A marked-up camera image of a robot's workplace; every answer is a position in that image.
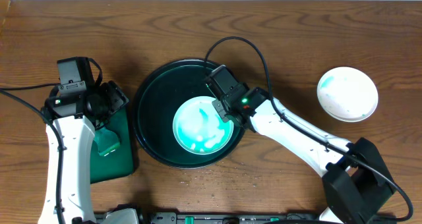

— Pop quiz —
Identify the mint green plate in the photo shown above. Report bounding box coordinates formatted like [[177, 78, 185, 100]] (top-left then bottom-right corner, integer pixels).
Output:
[[172, 96, 234, 155]]

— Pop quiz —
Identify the green scrubbing sponge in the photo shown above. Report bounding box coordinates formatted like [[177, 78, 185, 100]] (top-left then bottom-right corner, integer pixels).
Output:
[[93, 127, 121, 157]]

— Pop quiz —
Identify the white plate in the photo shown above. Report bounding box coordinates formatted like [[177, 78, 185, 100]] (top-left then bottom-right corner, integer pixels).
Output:
[[316, 67, 378, 123]]

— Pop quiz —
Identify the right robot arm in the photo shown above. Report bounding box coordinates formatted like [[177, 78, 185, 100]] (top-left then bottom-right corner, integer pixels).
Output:
[[209, 84, 399, 223]]

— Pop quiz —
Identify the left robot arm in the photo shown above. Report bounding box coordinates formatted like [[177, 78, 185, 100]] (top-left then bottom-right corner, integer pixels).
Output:
[[38, 79, 139, 223]]

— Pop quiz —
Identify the round black tray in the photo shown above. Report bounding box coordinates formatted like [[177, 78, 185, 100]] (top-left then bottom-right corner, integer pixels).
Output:
[[132, 59, 245, 169]]

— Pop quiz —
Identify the rectangular dark green tray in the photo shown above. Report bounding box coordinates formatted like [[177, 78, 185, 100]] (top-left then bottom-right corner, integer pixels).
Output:
[[90, 108, 135, 184]]

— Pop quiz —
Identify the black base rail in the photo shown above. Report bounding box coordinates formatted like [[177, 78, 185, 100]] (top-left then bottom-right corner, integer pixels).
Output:
[[95, 211, 322, 224]]

